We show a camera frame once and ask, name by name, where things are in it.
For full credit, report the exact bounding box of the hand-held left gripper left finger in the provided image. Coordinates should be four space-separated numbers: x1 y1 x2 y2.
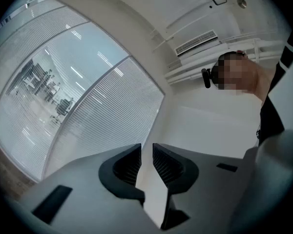
98 143 146 207

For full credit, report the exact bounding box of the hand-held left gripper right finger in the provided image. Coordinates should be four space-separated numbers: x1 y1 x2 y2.
152 143 200 231

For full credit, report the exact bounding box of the black office chair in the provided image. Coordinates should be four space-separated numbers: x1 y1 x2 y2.
51 98 73 125

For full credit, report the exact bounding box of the person's black shirt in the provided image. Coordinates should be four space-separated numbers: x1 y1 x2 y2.
256 28 293 148

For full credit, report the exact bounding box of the person's head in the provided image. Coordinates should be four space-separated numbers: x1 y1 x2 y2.
216 51 272 99

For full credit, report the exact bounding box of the white ceiling air vent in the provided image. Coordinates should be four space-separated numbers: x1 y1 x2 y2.
174 29 222 57

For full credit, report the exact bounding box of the grey window frame post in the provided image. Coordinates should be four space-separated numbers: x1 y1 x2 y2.
40 55 132 182

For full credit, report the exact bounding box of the black head-mounted camera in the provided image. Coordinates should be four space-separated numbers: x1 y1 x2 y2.
201 67 219 89

